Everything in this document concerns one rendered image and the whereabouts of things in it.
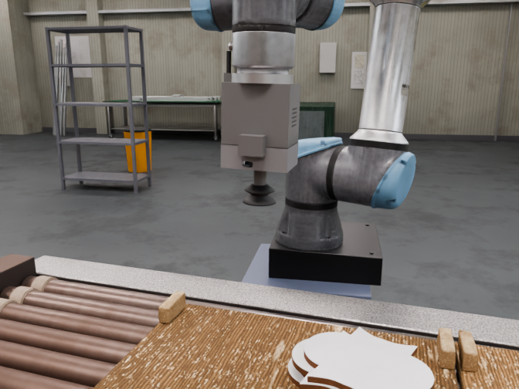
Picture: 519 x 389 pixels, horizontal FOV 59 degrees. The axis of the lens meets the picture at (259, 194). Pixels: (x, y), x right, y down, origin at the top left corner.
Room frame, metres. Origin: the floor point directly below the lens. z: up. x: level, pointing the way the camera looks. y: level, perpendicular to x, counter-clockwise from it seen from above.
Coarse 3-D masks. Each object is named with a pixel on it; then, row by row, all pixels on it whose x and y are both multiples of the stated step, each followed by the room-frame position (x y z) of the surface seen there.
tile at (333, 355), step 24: (336, 336) 0.51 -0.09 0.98; (360, 336) 0.51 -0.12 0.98; (312, 360) 0.46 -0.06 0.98; (336, 360) 0.46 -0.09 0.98; (360, 360) 0.46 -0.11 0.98; (384, 360) 0.46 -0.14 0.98; (408, 360) 0.46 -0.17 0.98; (336, 384) 0.43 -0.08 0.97; (360, 384) 0.42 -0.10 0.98; (384, 384) 0.42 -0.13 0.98; (408, 384) 0.42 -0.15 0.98; (432, 384) 0.42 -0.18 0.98
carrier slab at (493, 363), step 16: (480, 352) 0.54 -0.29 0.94; (496, 352) 0.54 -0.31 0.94; (512, 352) 0.54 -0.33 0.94; (480, 368) 0.51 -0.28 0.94; (496, 368) 0.51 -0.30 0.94; (512, 368) 0.51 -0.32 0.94; (464, 384) 0.48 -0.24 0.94; (480, 384) 0.48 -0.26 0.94; (496, 384) 0.48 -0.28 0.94; (512, 384) 0.48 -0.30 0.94
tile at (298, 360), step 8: (304, 344) 0.51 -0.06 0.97; (296, 352) 0.49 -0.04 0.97; (296, 360) 0.47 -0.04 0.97; (304, 360) 0.47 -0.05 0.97; (296, 368) 0.47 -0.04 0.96; (304, 368) 0.46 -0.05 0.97; (312, 368) 0.46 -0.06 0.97; (304, 384) 0.43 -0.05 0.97; (312, 384) 0.43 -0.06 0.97; (320, 384) 0.43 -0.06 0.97
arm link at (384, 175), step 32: (384, 0) 0.93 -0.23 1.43; (416, 0) 0.91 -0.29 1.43; (384, 32) 0.92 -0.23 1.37; (416, 32) 0.93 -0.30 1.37; (384, 64) 0.90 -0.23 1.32; (384, 96) 0.89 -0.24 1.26; (384, 128) 0.89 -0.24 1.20; (352, 160) 0.89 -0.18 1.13; (384, 160) 0.86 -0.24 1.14; (352, 192) 0.88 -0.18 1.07; (384, 192) 0.85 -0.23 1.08
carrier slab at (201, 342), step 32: (192, 320) 0.63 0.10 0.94; (224, 320) 0.63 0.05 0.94; (256, 320) 0.63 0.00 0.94; (288, 320) 0.63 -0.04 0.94; (160, 352) 0.54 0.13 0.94; (192, 352) 0.54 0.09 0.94; (224, 352) 0.54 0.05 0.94; (256, 352) 0.54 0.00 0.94; (288, 352) 0.54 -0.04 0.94; (128, 384) 0.48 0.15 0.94; (160, 384) 0.48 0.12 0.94; (192, 384) 0.48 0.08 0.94; (224, 384) 0.48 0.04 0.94; (256, 384) 0.48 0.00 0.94; (288, 384) 0.48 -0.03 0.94; (448, 384) 0.48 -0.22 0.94
